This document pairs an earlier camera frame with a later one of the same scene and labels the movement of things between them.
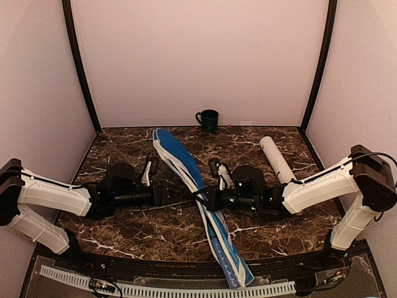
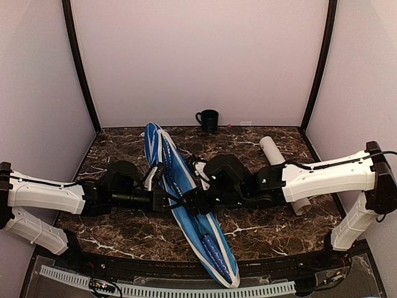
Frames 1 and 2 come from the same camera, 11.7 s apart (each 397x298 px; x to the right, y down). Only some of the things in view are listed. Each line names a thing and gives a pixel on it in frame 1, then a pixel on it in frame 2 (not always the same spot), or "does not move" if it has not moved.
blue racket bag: (182, 160) to (202, 233)
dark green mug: (208, 119) does not move
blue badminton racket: (232, 280) to (214, 255)
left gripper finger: (172, 185) to (173, 197)
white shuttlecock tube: (282, 168) does not move
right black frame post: (329, 41) does not move
